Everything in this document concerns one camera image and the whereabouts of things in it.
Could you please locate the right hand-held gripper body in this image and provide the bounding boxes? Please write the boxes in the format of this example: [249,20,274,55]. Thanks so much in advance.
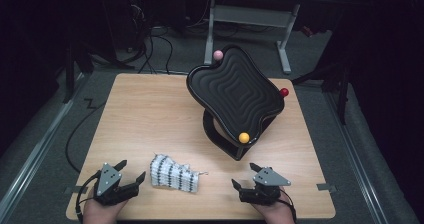
[238,166,292,206]

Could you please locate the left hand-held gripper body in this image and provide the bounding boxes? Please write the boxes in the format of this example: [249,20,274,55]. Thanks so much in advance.
[93,162,140,207]

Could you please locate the white dotted cloth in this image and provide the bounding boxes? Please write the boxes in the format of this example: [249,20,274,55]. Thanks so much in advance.
[148,153,209,194]

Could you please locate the black wavy tray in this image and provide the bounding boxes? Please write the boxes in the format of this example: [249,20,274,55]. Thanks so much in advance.
[185,44,290,162]

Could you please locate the person's left hand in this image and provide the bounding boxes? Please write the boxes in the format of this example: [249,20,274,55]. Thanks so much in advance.
[83,187,130,224]

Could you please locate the person's right hand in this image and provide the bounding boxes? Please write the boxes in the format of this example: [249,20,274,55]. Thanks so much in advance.
[251,196,296,224]

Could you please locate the grey tape piece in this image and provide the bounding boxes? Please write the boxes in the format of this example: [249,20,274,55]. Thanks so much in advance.
[64,185,88,195]
[316,182,338,192]

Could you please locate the black metal stand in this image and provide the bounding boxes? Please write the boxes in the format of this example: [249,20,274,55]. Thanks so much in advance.
[63,43,94,104]
[291,63,351,125]

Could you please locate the black computer tower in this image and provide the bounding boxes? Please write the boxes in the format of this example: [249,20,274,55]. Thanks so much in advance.
[114,0,151,52]

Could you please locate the small red object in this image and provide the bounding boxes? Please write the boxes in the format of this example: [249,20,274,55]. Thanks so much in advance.
[300,25,316,38]

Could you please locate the desk with grey metal legs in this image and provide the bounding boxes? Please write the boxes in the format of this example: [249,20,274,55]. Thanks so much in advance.
[203,0,344,75]

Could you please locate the right hand-held gripper cable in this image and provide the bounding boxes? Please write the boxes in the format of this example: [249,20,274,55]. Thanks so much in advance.
[278,188,298,224]

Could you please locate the hand-held gripper cable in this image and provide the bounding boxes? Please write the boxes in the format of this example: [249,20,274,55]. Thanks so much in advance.
[75,170,102,224]
[278,188,298,224]

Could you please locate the left hand-held gripper cable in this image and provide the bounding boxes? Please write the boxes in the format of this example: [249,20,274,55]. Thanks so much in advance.
[75,170,102,224]

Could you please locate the thin black floor cable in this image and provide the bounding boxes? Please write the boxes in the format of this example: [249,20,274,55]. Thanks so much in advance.
[65,98,108,174]

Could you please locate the grey metal floor rail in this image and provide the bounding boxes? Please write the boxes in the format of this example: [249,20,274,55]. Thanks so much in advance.
[324,90,389,224]
[0,72,86,218]

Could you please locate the black cable bundle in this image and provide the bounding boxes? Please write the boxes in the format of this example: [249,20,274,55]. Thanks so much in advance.
[128,0,174,75]

